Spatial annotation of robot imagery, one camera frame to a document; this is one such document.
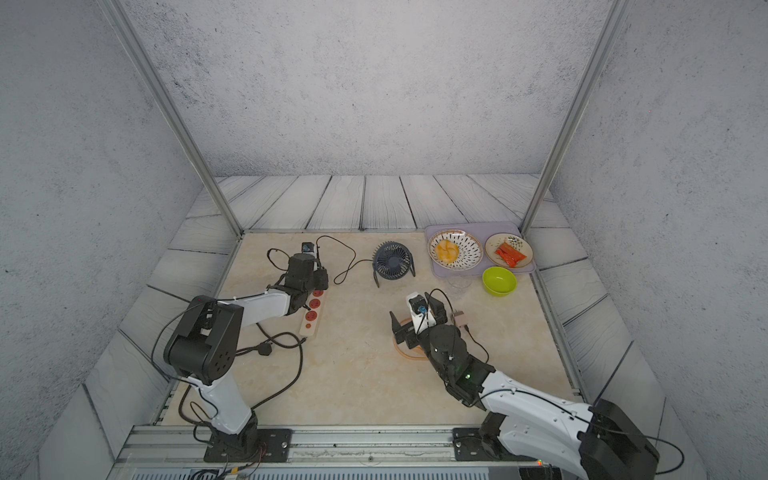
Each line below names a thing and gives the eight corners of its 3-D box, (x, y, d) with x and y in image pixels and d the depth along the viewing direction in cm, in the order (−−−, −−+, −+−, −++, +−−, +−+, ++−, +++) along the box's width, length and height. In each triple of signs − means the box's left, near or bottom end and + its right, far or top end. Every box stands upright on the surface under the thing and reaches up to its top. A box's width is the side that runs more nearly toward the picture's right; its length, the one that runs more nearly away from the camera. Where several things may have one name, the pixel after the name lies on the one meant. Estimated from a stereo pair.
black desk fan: (377, 287, 106) (375, 266, 97) (369, 268, 112) (367, 246, 103) (414, 276, 109) (415, 255, 100) (404, 258, 115) (405, 236, 106)
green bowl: (484, 298, 103) (487, 289, 99) (478, 275, 109) (481, 266, 105) (516, 298, 103) (521, 289, 99) (509, 275, 109) (513, 266, 105)
